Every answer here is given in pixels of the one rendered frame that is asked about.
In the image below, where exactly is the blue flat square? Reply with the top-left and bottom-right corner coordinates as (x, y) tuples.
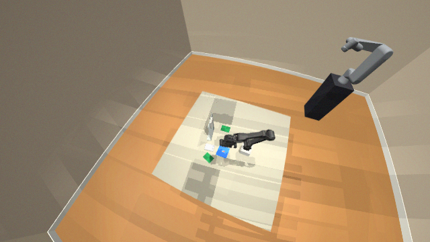
(216, 146), (230, 159)

